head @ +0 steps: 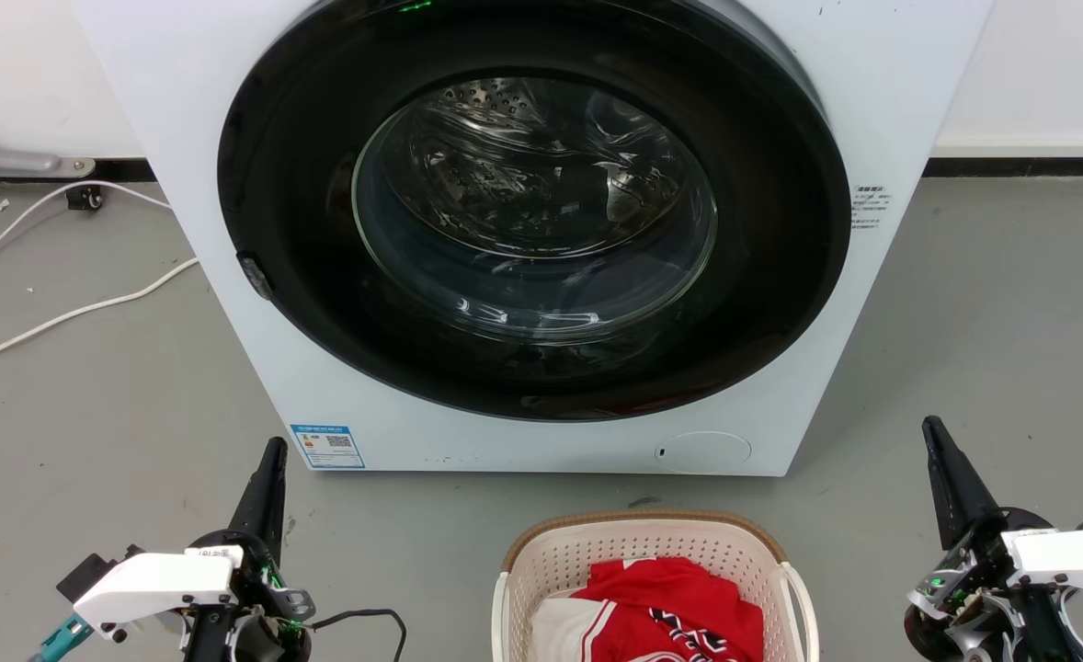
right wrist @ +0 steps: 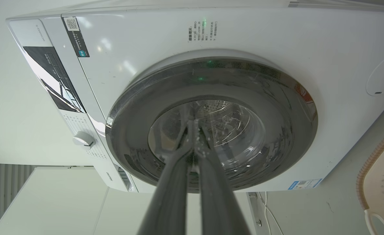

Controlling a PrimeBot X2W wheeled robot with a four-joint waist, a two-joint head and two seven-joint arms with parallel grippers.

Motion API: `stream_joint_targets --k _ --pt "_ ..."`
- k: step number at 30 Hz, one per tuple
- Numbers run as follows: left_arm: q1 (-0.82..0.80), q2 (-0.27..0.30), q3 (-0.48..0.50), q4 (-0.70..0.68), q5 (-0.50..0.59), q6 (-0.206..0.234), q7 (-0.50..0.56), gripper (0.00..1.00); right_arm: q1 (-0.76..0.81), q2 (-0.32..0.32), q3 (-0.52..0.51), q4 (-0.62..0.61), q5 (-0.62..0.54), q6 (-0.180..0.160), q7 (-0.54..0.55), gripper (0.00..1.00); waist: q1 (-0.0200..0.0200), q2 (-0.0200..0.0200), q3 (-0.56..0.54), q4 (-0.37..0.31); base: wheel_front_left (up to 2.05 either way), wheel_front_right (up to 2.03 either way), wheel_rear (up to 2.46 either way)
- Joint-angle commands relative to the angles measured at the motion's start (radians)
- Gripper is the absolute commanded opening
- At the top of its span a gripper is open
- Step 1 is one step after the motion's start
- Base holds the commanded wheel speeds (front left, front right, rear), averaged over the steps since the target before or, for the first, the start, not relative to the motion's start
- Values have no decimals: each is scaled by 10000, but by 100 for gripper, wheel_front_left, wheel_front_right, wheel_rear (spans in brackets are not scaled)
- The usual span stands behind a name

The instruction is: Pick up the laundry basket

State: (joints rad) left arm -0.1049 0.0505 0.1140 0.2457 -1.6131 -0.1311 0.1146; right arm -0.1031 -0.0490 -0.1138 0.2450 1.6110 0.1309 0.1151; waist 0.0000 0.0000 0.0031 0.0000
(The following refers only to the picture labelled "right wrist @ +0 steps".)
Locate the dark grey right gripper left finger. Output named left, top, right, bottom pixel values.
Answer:
left=137, top=120, right=196, bottom=235

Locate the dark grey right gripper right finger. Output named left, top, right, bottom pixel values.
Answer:
left=194, top=119, right=251, bottom=235

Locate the beige plastic laundry basket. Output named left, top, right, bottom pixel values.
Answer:
left=356, top=121, right=384, bottom=235

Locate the blue energy label sticker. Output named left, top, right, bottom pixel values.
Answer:
left=288, top=178, right=323, bottom=190

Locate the round grey washing machine door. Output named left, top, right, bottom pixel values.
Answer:
left=105, top=57, right=318, bottom=193

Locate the silver washing machine control knob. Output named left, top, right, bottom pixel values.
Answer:
left=73, top=131, right=96, bottom=149

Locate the white cabinet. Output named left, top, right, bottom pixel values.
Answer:
left=0, top=166, right=254, bottom=235

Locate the white front-load washing machine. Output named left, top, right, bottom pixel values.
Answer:
left=6, top=6, right=384, bottom=194

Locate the grey slatted radiator panel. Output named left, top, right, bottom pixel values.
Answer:
left=0, top=163, right=36, bottom=235

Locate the black QR code sticker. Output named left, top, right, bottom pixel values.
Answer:
left=63, top=16, right=90, bottom=58

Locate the thin white power cable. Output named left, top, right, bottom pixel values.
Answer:
left=259, top=192, right=284, bottom=235

